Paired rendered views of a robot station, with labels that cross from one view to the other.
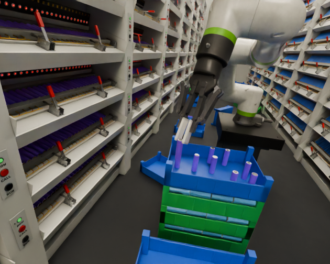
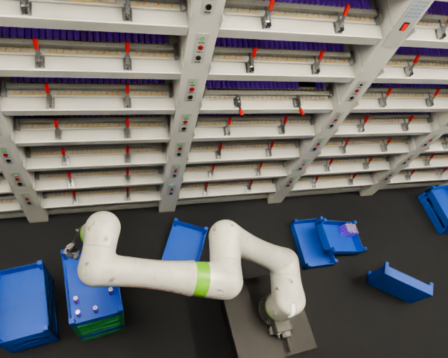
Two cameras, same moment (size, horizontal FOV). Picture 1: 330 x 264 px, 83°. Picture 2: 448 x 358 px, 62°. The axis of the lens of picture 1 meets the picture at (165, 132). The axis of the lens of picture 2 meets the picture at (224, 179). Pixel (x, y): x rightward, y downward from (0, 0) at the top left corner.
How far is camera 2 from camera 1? 1.53 m
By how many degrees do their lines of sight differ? 47
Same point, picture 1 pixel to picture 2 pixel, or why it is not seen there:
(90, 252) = (68, 234)
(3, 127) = (18, 165)
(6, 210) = (18, 190)
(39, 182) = (45, 185)
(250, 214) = not seen: hidden behind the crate
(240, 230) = not seen: hidden behind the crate
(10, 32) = (41, 122)
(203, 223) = not seen: hidden behind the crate
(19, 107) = (44, 150)
